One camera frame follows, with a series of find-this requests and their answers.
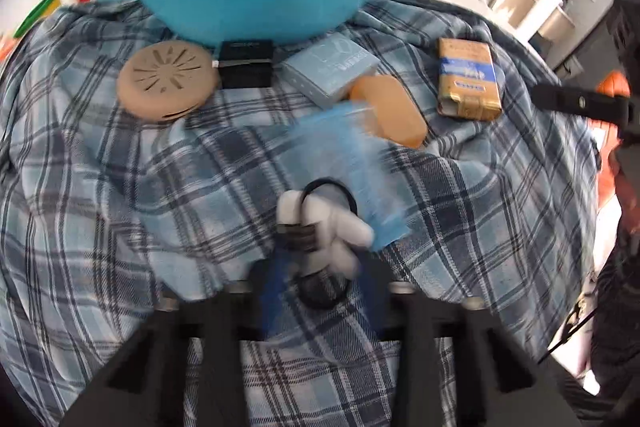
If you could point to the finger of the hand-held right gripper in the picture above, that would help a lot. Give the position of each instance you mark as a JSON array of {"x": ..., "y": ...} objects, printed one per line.
[{"x": 575, "y": 99}]

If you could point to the light blue box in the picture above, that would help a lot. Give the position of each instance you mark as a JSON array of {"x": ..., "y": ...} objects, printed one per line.
[{"x": 325, "y": 72}]

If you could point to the person's right forearm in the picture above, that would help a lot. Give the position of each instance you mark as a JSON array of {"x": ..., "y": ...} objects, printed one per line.
[{"x": 620, "y": 332}]

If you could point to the tan round disc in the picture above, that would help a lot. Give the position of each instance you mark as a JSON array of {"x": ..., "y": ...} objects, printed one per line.
[{"x": 165, "y": 82}]

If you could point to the blue plaid cloth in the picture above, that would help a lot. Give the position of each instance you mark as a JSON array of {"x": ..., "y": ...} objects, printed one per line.
[{"x": 150, "y": 182}]

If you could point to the orange chair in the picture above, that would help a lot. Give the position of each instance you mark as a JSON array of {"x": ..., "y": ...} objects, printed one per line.
[{"x": 605, "y": 157}]

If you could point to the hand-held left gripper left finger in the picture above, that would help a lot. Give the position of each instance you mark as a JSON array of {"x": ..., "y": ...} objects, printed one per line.
[{"x": 272, "y": 292}]

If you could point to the blue face mask packet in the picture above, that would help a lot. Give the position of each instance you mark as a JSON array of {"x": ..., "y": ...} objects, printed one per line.
[{"x": 350, "y": 167}]

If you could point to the yellow cup green rim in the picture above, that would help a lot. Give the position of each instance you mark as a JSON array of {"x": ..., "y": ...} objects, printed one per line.
[{"x": 37, "y": 14}]

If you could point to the black box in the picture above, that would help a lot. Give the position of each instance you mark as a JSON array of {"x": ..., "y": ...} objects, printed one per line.
[{"x": 245, "y": 69}]

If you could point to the gold box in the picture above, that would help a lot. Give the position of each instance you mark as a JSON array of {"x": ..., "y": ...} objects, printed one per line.
[{"x": 467, "y": 82}]

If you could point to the orange soap bar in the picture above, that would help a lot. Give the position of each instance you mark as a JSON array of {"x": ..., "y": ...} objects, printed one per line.
[{"x": 390, "y": 112}]

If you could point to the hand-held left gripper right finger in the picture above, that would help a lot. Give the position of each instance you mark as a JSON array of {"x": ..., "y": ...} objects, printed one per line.
[{"x": 375, "y": 292}]

